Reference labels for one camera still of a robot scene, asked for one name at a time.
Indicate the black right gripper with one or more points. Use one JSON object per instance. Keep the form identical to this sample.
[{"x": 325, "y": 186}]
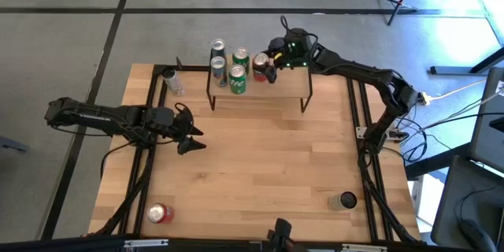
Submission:
[{"x": 295, "y": 53}]

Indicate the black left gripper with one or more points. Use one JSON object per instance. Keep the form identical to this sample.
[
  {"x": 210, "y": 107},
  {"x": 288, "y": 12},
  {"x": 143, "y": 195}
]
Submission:
[{"x": 173, "y": 121}]

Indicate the red soda can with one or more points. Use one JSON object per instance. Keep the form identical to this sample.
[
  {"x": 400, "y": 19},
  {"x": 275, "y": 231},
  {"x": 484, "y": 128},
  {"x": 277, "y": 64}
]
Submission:
[{"x": 259, "y": 67}]

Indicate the green Sprite can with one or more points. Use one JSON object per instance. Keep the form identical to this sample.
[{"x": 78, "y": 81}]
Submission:
[
  {"x": 240, "y": 57},
  {"x": 238, "y": 82}
]

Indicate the silver blue Red Bull can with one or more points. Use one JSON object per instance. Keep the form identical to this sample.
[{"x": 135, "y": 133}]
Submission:
[
  {"x": 219, "y": 73},
  {"x": 217, "y": 47}
]

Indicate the cream can with black lid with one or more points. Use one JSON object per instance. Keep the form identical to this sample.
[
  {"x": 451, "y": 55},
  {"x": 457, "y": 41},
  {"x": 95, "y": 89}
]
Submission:
[{"x": 338, "y": 201}]

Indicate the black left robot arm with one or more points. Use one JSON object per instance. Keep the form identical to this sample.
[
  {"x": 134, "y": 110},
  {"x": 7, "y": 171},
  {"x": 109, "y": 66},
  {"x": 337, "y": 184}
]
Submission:
[{"x": 98, "y": 118}]

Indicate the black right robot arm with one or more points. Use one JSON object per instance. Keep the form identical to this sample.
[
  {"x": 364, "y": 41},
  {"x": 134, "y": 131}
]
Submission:
[{"x": 378, "y": 78}]

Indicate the wooden shelf with black legs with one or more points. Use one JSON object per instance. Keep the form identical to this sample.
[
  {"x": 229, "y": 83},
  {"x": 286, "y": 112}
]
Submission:
[{"x": 283, "y": 84}]

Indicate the slim white can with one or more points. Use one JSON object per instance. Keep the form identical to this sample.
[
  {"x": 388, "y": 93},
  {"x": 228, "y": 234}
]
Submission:
[{"x": 174, "y": 83}]

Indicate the red Fanta can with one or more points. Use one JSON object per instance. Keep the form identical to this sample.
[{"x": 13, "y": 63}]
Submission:
[{"x": 161, "y": 213}]

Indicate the white power strip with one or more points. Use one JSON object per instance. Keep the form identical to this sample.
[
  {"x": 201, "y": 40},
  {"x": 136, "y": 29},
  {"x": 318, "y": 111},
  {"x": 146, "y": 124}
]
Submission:
[{"x": 424, "y": 97}]

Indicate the blue grey floor object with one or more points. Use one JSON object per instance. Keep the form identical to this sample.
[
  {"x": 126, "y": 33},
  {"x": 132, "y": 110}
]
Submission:
[{"x": 12, "y": 145}]

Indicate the black metal stand base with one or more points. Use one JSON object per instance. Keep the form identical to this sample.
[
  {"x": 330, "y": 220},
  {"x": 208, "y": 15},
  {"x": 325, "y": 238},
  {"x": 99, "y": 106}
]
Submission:
[{"x": 453, "y": 70}]

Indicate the black desk leg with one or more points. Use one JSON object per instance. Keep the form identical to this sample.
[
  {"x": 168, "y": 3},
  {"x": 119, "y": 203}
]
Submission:
[{"x": 433, "y": 163}]

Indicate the black computer mouse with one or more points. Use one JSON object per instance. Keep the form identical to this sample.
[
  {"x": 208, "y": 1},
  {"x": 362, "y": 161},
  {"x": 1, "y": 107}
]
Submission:
[{"x": 476, "y": 236}]

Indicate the black aluminium extrusion frame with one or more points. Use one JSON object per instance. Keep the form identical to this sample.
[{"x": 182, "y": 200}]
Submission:
[{"x": 216, "y": 245}]

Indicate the small white frame bracket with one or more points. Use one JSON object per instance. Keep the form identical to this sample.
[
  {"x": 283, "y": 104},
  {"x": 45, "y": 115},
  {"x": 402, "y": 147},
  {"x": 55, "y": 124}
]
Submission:
[{"x": 361, "y": 132}]

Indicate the silver frame bracket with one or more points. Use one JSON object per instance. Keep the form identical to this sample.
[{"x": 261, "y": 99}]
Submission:
[
  {"x": 145, "y": 243},
  {"x": 364, "y": 248}
]

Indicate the black table camera mount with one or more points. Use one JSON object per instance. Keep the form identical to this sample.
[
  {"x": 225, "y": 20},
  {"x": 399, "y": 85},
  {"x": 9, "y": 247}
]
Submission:
[{"x": 282, "y": 230}]

